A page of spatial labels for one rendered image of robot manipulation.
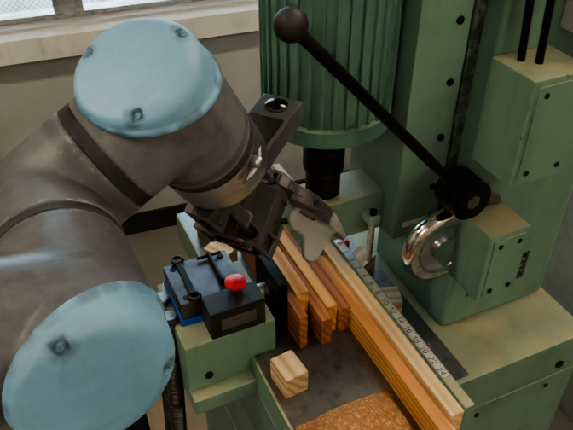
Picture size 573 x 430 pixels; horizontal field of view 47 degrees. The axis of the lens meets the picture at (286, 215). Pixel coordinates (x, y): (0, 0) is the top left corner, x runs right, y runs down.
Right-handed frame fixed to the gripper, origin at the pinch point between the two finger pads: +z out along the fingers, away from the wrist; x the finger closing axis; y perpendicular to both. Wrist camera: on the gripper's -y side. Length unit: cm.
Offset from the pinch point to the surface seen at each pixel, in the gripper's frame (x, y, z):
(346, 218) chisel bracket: 1.0, -7.3, 21.6
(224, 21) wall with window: -82, -81, 100
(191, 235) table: -27.7, 0.3, 33.0
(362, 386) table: 11.1, 14.8, 22.7
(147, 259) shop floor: -100, -4, 147
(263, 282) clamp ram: -7.7, 5.7, 21.6
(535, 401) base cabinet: 35, 5, 61
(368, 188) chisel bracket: 2.7, -12.8, 21.6
